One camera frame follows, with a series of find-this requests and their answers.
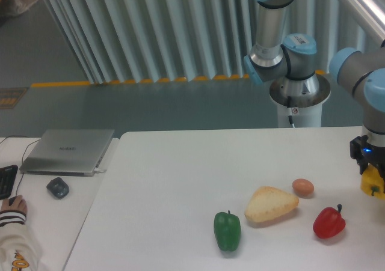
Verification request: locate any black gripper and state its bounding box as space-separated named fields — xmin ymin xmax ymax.
xmin=350 ymin=135 xmax=384 ymax=175

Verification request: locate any yellow bell pepper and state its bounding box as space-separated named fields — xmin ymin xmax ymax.
xmin=360 ymin=165 xmax=384 ymax=200

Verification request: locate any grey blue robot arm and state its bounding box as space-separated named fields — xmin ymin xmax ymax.
xmin=244 ymin=0 xmax=384 ymax=176

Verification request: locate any white sleeved forearm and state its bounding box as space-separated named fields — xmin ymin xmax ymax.
xmin=1 ymin=210 xmax=39 ymax=270

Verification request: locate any red bell pepper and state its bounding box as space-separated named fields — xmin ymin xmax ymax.
xmin=313 ymin=204 xmax=346 ymax=239

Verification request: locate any green bell pepper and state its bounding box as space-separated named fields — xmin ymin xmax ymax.
xmin=213 ymin=210 xmax=241 ymax=252

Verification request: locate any person's hand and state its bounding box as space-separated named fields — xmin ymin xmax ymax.
xmin=1 ymin=195 xmax=28 ymax=215

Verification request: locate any brown egg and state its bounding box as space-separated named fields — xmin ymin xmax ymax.
xmin=292 ymin=178 xmax=315 ymax=196

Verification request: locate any triangular bread piece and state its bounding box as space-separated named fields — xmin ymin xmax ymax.
xmin=244 ymin=186 xmax=299 ymax=223

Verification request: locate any white corrugated partition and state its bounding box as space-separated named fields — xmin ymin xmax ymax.
xmin=35 ymin=0 xmax=385 ymax=85

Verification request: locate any silver closed laptop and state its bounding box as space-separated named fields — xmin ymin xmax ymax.
xmin=20 ymin=129 xmax=114 ymax=177

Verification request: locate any black computer mouse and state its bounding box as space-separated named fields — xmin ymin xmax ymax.
xmin=8 ymin=196 xmax=16 ymax=207

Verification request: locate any black keyboard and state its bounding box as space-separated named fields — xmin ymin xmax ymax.
xmin=0 ymin=165 xmax=19 ymax=200

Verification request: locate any black laptop cable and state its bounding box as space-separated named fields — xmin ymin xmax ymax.
xmin=0 ymin=135 xmax=42 ymax=199

